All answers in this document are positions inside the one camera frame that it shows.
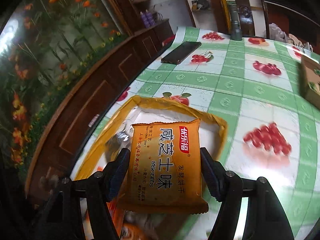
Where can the small grey shelf object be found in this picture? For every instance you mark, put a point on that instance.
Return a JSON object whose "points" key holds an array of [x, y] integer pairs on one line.
{"points": [[200, 2]]}

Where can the orange snack packet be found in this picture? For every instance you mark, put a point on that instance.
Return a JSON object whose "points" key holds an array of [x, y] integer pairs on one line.
{"points": [[130, 231]]}

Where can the black smartphone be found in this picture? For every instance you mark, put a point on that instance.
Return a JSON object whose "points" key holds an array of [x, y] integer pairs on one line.
{"points": [[181, 52]]}

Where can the purple bottle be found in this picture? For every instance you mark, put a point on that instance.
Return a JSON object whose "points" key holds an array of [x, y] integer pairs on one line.
{"points": [[150, 18], [143, 20]]}

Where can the white plastic bag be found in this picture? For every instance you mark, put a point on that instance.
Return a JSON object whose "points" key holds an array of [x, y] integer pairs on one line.
{"points": [[277, 32]]}

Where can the brown silver snack packet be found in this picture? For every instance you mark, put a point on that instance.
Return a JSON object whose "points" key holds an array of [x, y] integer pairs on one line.
{"points": [[120, 140]]}

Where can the dark wooden chair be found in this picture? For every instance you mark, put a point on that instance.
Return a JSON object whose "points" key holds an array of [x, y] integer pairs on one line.
{"points": [[246, 12]]}

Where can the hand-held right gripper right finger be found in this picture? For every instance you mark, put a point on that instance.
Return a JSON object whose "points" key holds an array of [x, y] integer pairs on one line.
{"points": [[212, 177]]}

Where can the yellow rimmed white tray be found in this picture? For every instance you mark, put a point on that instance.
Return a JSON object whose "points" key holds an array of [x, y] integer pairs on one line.
{"points": [[162, 112]]}

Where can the flat cardboard box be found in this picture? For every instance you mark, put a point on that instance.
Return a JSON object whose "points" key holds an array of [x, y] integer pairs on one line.
{"points": [[308, 75]]}

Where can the orange biscuit packet red label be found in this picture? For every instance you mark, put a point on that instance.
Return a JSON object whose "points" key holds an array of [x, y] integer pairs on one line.
{"points": [[162, 167]]}

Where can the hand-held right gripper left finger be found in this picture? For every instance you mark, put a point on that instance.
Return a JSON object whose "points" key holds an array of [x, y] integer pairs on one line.
{"points": [[120, 172]]}

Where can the flower wall poster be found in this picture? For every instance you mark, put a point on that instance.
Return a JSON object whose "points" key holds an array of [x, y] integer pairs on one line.
{"points": [[50, 55]]}

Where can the dark wooden cabinet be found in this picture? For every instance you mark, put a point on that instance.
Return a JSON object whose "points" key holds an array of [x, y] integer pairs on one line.
{"points": [[100, 92]]}

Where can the green checkered fruit tablecloth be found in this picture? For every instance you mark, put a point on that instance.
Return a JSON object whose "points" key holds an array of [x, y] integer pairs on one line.
{"points": [[262, 100]]}

